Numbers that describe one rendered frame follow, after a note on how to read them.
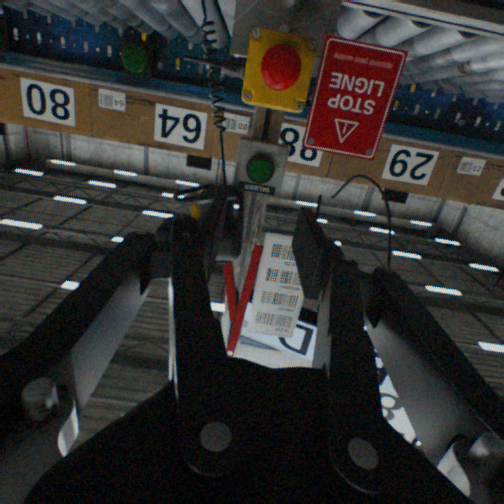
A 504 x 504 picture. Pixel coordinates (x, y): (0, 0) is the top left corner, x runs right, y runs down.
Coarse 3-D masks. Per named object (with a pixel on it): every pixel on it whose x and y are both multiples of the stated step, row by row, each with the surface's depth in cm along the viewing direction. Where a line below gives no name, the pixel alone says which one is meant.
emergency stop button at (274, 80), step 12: (276, 48) 28; (288, 48) 28; (264, 60) 29; (276, 60) 28; (288, 60) 28; (300, 60) 29; (264, 72) 29; (276, 72) 29; (288, 72) 29; (300, 72) 29; (276, 84) 29; (288, 84) 29
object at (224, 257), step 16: (208, 192) 41; (224, 192) 40; (192, 208) 42; (208, 208) 41; (160, 224) 43; (224, 224) 42; (240, 224) 44; (160, 240) 41; (224, 240) 41; (240, 240) 42; (224, 256) 42
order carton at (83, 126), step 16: (0, 80) 92; (16, 80) 92; (48, 80) 92; (64, 80) 92; (0, 96) 94; (16, 96) 93; (80, 96) 93; (0, 112) 95; (16, 112) 95; (80, 112) 95; (48, 128) 97; (64, 128) 97; (80, 128) 97
